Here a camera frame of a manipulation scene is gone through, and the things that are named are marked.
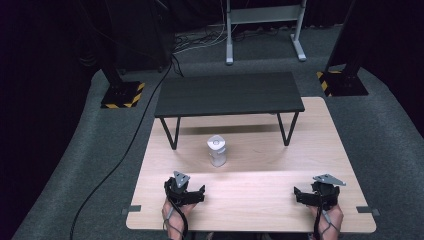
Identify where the white plastic bottle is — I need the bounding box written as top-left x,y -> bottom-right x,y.
206,134 -> 228,168

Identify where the person's left hand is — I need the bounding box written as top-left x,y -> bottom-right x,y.
161,200 -> 198,240

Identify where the long black floor cable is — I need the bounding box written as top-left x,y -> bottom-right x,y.
69,54 -> 185,240

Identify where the grey tape strip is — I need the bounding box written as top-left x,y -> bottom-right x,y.
121,204 -> 142,216
355,205 -> 381,217

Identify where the bundle of floor cables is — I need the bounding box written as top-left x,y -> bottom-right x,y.
172,22 -> 288,55

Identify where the right hand-held gripper cable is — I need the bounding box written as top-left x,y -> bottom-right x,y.
312,193 -> 338,240

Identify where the white metal stand frame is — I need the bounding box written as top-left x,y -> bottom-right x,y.
225,0 -> 308,66

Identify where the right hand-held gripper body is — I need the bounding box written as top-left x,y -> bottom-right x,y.
310,173 -> 347,212

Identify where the black stand with striped base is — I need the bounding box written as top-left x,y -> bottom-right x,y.
316,0 -> 370,98
98,0 -> 146,110

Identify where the black desk shelf riser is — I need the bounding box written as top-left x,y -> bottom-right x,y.
153,71 -> 306,151

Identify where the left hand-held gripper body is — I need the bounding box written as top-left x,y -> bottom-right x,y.
163,170 -> 198,208

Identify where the dark rolling cabinet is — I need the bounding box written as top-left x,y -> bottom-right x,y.
106,0 -> 176,74

